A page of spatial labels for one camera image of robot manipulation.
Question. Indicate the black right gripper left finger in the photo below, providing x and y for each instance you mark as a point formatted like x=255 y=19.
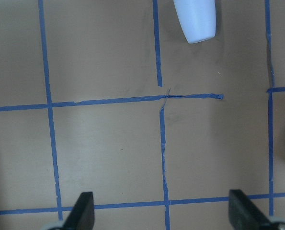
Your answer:
x=82 y=216

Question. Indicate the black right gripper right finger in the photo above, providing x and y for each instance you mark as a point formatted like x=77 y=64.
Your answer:
x=243 y=214

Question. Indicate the light blue plastic cup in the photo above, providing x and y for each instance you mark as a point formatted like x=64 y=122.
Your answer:
x=197 y=19

